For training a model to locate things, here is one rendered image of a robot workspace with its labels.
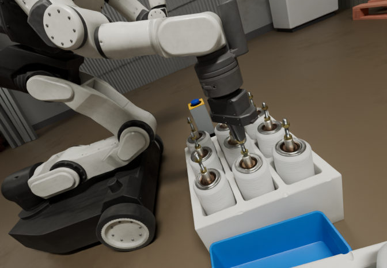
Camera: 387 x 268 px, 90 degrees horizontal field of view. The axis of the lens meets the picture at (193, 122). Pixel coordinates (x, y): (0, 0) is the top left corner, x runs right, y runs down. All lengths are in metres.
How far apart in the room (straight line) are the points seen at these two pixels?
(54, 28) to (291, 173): 0.61
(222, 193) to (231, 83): 0.29
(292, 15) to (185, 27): 2.85
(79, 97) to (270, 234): 0.72
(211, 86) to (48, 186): 0.82
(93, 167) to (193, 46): 0.72
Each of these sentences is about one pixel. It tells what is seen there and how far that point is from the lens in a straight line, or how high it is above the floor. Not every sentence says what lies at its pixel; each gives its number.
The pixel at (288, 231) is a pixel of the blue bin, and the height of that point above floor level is 0.08.
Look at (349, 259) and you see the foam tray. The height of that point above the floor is 0.17.
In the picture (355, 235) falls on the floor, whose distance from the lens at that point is 0.73.
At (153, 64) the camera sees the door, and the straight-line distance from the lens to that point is 3.61.
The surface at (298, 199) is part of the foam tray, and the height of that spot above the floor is 0.15.
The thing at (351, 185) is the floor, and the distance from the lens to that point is 0.83.
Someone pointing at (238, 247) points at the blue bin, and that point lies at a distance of 0.63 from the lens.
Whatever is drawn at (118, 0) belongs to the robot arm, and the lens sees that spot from 0.97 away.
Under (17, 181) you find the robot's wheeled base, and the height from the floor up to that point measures 0.34.
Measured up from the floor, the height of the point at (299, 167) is 0.22.
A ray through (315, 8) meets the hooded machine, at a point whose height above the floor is 0.18.
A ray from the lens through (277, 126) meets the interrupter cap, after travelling 0.66.
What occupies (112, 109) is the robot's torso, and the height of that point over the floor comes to 0.46.
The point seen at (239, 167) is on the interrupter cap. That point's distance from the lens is 0.55.
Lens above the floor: 0.62
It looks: 25 degrees down
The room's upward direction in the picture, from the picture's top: 24 degrees counter-clockwise
